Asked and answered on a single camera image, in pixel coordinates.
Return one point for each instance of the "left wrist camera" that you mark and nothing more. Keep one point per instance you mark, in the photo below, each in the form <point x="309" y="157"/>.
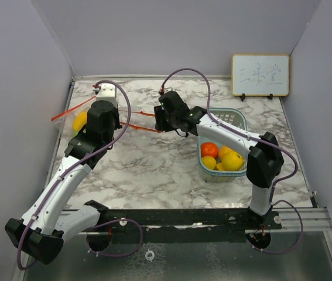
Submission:
<point x="106" y="92"/>

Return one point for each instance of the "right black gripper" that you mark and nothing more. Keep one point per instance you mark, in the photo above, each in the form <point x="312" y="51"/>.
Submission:
<point x="161" y="124"/>

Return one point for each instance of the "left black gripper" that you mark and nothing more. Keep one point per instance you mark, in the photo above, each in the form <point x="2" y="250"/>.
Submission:
<point x="117" y="125"/>

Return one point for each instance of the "orange tangerine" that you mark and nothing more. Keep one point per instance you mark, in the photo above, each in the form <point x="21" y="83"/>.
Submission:
<point x="209" y="149"/>

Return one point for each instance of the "small whiteboard with writing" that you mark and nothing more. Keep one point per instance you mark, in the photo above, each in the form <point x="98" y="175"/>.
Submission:
<point x="260" y="75"/>

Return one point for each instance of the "clear zip top bag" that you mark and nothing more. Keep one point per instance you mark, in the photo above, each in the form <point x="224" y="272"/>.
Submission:
<point x="63" y="121"/>

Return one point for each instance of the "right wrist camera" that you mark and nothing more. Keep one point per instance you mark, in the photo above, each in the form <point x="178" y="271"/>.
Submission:
<point x="164" y="90"/>

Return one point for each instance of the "light blue plastic basket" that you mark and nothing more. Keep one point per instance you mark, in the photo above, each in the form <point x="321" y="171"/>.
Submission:
<point x="219" y="175"/>

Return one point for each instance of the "clear zip bag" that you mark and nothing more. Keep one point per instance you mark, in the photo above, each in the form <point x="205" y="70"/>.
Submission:
<point x="140" y="120"/>
<point x="63" y="121"/>

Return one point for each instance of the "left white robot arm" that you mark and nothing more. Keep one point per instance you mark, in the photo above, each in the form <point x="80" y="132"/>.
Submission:
<point x="39" y="232"/>

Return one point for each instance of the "orange fruit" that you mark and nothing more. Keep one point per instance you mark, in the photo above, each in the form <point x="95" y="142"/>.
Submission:
<point x="223" y="151"/>

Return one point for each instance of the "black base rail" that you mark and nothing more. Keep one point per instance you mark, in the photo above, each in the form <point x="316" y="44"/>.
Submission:
<point x="168" y="226"/>

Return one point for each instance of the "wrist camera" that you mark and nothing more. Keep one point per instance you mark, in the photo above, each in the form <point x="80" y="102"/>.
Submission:
<point x="164" y="90"/>
<point x="106" y="92"/>

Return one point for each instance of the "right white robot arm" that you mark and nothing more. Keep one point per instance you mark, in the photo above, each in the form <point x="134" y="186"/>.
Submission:
<point x="263" y="157"/>

